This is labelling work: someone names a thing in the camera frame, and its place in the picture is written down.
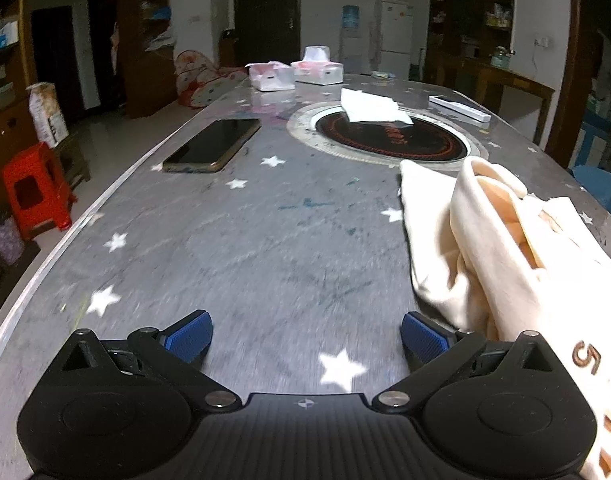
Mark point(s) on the mesh food cover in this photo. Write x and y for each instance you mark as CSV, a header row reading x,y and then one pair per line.
x,y
205,85

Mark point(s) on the white refrigerator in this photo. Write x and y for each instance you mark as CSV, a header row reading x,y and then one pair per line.
x,y
393,35

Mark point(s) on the blue sofa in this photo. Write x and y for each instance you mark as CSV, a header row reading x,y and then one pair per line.
x,y
600,185

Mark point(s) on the wooden doorway frame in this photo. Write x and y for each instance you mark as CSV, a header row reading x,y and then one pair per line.
x,y
568,60

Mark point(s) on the white tissue paper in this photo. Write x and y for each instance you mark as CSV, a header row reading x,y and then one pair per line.
x,y
370,107

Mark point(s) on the black smartphone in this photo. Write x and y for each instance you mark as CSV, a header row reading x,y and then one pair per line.
x,y
210,145

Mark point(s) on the dark wooden door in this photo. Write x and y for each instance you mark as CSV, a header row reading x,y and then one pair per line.
x,y
265,15

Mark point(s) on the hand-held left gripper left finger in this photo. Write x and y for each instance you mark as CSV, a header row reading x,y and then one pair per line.
x,y
190,335

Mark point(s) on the cream sweatshirt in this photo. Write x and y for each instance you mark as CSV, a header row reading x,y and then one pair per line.
x,y
485,240

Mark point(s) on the wooden side desk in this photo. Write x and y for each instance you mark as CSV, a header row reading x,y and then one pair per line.
x,y
515,80

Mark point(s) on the purple patterned container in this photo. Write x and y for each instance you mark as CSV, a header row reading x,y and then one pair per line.
x,y
5,240

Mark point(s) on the water dispenser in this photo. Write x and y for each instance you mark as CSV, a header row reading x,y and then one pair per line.
x,y
350,17

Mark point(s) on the wooden bookshelf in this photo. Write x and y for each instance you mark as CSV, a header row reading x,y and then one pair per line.
x,y
150,75

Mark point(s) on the red plastic stool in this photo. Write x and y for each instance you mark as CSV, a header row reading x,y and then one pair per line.
x,y
33,170

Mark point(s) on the wooden storage cabinet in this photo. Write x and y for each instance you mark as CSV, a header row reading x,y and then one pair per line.
x,y
5,125

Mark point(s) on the round induction cooktop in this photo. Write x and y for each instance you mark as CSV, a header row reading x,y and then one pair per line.
x,y
385,142

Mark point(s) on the pink tissue box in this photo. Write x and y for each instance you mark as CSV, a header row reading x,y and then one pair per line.
x,y
318,72

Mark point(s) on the glass jar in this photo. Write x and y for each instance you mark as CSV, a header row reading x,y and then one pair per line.
x,y
500,57

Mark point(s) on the white tissue pack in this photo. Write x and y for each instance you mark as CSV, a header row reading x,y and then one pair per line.
x,y
270,77

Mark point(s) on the white sack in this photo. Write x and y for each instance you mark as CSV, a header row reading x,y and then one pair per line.
x,y
48,120

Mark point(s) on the small colourful packet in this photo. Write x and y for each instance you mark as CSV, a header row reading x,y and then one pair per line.
x,y
383,75

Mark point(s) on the white power strip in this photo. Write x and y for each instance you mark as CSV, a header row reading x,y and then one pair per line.
x,y
460,108

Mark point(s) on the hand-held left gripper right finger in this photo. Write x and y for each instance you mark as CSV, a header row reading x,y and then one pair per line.
x,y
423,337

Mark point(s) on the dark wooden display cabinet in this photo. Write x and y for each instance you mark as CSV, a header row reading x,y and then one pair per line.
x,y
465,10

